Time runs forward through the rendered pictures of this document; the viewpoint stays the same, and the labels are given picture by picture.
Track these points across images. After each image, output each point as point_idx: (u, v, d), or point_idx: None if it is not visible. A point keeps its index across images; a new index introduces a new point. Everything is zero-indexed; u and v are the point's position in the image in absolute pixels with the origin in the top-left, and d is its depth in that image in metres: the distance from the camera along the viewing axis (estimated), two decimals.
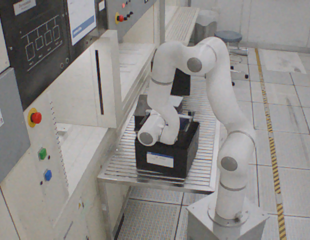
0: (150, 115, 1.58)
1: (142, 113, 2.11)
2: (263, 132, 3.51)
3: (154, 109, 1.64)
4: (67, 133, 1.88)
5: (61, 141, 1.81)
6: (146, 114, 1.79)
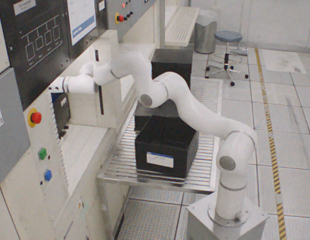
0: (67, 82, 1.64)
1: (142, 113, 2.11)
2: (263, 132, 3.51)
3: (54, 83, 1.65)
4: (67, 133, 1.88)
5: (61, 141, 1.81)
6: None
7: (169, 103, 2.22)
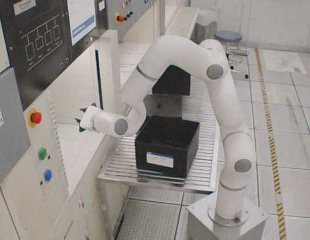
0: (92, 124, 1.36)
1: None
2: (263, 132, 3.51)
3: (86, 124, 1.41)
4: None
5: None
6: None
7: (169, 103, 2.22)
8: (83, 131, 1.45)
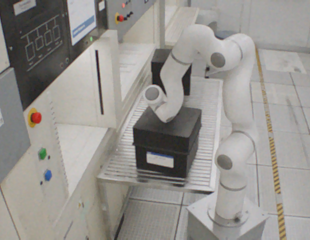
0: None
1: (142, 126, 1.71)
2: (263, 132, 3.51)
3: None
4: None
5: None
6: None
7: (182, 117, 1.78)
8: None
